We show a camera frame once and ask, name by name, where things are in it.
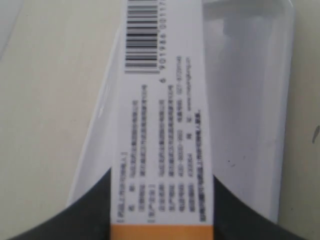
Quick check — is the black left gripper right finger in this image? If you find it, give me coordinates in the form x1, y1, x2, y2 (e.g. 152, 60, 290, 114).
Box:
212, 174, 320, 240

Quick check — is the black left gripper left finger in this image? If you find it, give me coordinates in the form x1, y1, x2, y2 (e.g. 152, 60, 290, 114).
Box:
11, 169, 111, 240

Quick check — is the white red medicine box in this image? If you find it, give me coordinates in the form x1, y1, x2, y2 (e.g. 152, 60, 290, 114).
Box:
110, 0, 214, 240

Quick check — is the white plastic tray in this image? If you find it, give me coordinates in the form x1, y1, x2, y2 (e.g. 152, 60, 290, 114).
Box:
68, 0, 294, 206

